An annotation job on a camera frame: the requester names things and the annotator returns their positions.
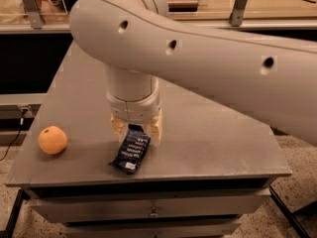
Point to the orange fruit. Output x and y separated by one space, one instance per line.
52 140

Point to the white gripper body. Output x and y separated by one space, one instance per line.
134 111

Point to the metal railing with glass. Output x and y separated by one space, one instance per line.
238 15

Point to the grey drawer cabinet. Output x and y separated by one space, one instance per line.
206 166

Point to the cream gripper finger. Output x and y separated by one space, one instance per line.
119 127
153 129

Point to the blue rxbar wrapper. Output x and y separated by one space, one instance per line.
132 150

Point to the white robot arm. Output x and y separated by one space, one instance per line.
271 79

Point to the black floor frame bar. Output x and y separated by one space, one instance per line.
298 217

